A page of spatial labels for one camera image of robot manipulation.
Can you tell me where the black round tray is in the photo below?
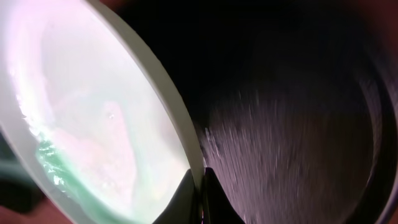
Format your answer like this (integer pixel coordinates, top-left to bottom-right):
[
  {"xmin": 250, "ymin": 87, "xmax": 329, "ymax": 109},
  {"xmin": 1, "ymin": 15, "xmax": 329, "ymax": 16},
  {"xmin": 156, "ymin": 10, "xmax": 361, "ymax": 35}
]
[{"xmin": 118, "ymin": 1, "xmax": 397, "ymax": 223}]

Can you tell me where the mint plate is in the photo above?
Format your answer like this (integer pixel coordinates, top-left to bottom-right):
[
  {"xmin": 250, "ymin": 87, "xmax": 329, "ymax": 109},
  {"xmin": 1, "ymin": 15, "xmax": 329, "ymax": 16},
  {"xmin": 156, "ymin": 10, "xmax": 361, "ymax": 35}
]
[{"xmin": 1, "ymin": 0, "xmax": 204, "ymax": 223}]

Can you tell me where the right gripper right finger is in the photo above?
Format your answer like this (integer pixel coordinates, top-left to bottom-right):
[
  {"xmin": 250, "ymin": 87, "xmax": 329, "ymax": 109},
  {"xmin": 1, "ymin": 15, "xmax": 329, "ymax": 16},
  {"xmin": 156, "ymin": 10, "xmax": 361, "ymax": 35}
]
[{"xmin": 202, "ymin": 167, "xmax": 244, "ymax": 224}]

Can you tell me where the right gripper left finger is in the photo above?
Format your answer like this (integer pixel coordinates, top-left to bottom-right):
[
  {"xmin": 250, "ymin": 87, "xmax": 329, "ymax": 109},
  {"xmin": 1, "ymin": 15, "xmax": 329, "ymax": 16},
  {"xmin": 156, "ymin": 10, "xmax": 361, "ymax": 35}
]
[{"xmin": 153, "ymin": 169, "xmax": 201, "ymax": 224}]

